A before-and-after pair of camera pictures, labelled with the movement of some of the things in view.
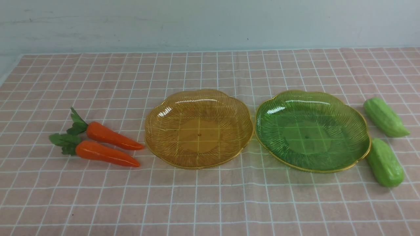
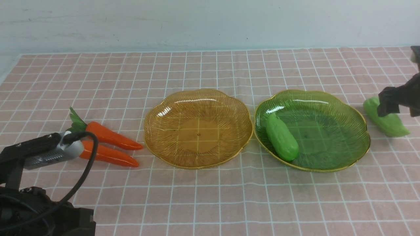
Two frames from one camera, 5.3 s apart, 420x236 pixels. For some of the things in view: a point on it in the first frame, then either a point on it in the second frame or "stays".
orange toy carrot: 98,132 stays
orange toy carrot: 71,144 stays
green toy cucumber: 386,167 to 282,139
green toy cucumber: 378,111 stays
